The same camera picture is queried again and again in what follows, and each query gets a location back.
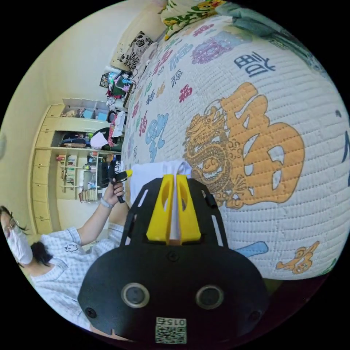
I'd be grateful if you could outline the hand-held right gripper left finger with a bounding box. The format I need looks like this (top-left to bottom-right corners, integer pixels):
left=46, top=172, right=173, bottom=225
left=146, top=175, right=175, bottom=245

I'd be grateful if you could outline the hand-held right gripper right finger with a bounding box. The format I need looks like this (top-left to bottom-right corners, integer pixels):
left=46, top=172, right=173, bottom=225
left=176, top=175, right=202, bottom=244

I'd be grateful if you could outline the white patterned short sleeve shirt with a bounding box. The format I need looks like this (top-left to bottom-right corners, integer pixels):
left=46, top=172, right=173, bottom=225
left=130, top=160, right=192, bottom=241

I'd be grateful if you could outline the person's left forearm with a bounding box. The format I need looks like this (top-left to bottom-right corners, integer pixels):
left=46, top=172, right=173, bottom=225
left=77, top=198, right=114, bottom=246

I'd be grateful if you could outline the person's left hand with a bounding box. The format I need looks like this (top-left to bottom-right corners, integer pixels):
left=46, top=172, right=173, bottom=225
left=101, top=180, right=125, bottom=206

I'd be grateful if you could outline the pile of clothes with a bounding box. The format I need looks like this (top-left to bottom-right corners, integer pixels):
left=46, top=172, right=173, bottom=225
left=89, top=109, right=127, bottom=152

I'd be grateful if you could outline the cream cupboard with shelves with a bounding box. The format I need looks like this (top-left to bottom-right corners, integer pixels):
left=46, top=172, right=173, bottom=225
left=31, top=98, right=124, bottom=235

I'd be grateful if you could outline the person's body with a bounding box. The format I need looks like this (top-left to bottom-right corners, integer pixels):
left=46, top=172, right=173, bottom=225
left=0, top=203, right=131, bottom=333

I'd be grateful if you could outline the black white floral pillow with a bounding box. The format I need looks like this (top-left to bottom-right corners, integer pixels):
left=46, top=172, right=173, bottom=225
left=110, top=31, right=154, bottom=72

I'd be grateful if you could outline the bed with printed white quilt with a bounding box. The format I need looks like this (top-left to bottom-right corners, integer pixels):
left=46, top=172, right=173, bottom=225
left=120, top=13, right=350, bottom=283

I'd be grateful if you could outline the yellow green floral pillow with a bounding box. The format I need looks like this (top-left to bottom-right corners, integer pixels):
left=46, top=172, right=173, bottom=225
left=160, top=0, right=228, bottom=41

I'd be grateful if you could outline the teal folded blanket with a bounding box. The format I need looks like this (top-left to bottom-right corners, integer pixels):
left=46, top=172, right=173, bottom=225
left=215, top=2, right=330, bottom=78

